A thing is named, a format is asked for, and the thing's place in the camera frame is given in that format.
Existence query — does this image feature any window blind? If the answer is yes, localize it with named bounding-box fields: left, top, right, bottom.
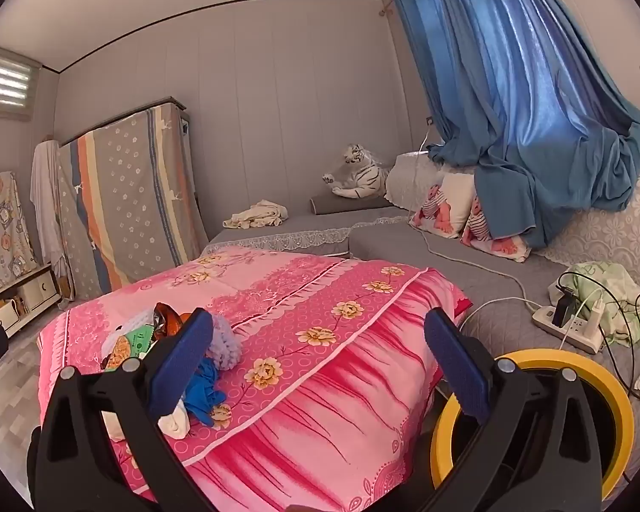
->
left=0, top=45, right=44, bottom=121

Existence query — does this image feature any white lilac crocheted piece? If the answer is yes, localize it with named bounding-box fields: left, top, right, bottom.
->
left=105, top=309, right=242, bottom=371

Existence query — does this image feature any white low cabinet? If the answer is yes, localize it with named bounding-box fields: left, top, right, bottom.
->
left=0, top=262, right=62, bottom=339

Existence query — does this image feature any white tiger plush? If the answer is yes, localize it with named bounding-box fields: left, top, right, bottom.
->
left=323, top=144, right=391, bottom=201

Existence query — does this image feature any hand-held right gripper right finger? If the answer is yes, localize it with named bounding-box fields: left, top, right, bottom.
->
left=405, top=308, right=605, bottom=512

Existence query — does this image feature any striped fabric wardrobe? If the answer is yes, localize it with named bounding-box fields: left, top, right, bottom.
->
left=58, top=97, right=209, bottom=291

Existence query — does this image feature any grey bolster pillow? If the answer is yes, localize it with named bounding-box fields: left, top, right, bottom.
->
left=309, top=192, right=396, bottom=217

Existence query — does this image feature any white charger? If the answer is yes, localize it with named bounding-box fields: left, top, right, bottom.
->
left=584, top=301, right=607, bottom=332

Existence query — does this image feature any pink floral blanket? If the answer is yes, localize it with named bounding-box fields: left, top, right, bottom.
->
left=36, top=250, right=473, bottom=512

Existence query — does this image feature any food print packet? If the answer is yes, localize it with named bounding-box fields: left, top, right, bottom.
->
left=102, top=333, right=140, bottom=372

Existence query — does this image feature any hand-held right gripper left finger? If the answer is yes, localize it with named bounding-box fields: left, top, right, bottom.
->
left=26, top=308, right=217, bottom=512

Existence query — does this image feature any blue curtain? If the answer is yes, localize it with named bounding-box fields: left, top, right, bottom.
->
left=392, top=0, right=640, bottom=249

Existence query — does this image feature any black charger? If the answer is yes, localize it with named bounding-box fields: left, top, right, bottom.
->
left=552, top=288, right=580, bottom=329

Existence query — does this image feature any light green cloth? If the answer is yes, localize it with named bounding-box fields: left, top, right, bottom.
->
left=548, top=261, right=640, bottom=346

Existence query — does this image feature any cream cloth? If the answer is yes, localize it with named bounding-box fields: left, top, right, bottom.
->
left=223, top=200, right=289, bottom=230

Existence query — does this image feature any white power strip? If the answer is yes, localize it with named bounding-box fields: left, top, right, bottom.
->
left=532, top=304, right=606, bottom=354

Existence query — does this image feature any white cable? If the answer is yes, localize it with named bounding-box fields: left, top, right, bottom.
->
left=408, top=125, right=539, bottom=315

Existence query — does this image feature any white lace cushion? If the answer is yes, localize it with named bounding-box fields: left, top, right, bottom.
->
left=385, top=152, right=460, bottom=209

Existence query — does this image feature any orange snack packet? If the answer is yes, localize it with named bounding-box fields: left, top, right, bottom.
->
left=152, top=303, right=193, bottom=343

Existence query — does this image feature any cartoon print cloth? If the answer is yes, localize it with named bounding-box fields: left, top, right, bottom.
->
left=0, top=171, right=38, bottom=302

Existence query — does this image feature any blue cloth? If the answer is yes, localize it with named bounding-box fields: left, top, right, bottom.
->
left=184, top=356, right=228, bottom=428

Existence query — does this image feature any white hanging garment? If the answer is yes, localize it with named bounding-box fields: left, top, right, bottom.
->
left=30, top=140, right=76, bottom=302

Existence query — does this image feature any yellow rimmed trash bin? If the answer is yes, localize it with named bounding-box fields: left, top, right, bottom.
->
left=429, top=350, right=634, bottom=502

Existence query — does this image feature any green packet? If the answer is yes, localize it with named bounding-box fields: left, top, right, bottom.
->
left=125, top=328, right=155, bottom=356

